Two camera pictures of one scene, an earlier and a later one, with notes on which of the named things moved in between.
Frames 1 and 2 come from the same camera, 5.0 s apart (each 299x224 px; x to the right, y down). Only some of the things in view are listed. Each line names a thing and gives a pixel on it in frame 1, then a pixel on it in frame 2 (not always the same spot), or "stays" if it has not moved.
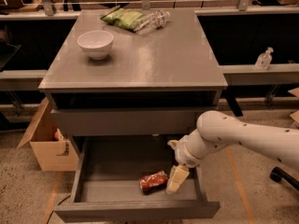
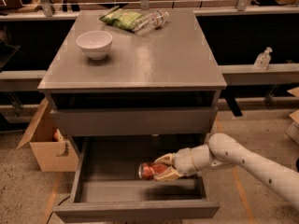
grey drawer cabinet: x=150 y=83 stays
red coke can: x=153 y=182 to x=147 y=171
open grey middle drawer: x=106 y=184 stays
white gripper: x=183 y=155 to x=183 y=161
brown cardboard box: x=51 y=150 stays
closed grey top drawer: x=127 y=121 stays
